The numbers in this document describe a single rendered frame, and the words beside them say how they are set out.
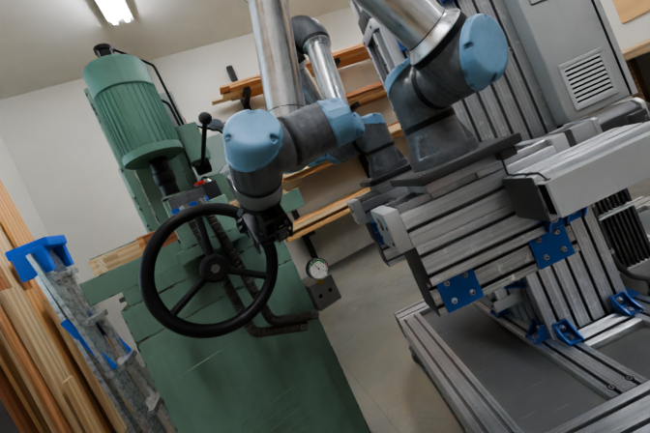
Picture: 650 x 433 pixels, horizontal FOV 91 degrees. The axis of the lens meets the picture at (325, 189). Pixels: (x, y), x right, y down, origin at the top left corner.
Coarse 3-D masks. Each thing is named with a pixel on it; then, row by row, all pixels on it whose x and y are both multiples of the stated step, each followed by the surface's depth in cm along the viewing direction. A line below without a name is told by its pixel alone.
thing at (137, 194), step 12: (96, 108) 111; (108, 144) 112; (180, 156) 120; (120, 168) 112; (132, 180) 112; (192, 180) 120; (132, 192) 112; (144, 204) 113; (144, 216) 112; (156, 228) 113
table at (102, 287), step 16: (288, 192) 99; (288, 208) 98; (160, 256) 82; (176, 256) 83; (192, 256) 76; (112, 272) 77; (128, 272) 78; (160, 272) 81; (96, 288) 75; (112, 288) 77; (128, 288) 78
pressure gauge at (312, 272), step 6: (312, 258) 94; (318, 258) 93; (312, 264) 92; (318, 264) 93; (324, 264) 94; (306, 270) 93; (312, 270) 92; (318, 270) 92; (324, 270) 93; (312, 276) 91; (318, 276) 92; (324, 276) 93; (318, 282) 95
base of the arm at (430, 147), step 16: (448, 112) 68; (416, 128) 69; (432, 128) 67; (448, 128) 67; (464, 128) 69; (416, 144) 70; (432, 144) 67; (448, 144) 66; (464, 144) 66; (416, 160) 71; (432, 160) 67; (448, 160) 66
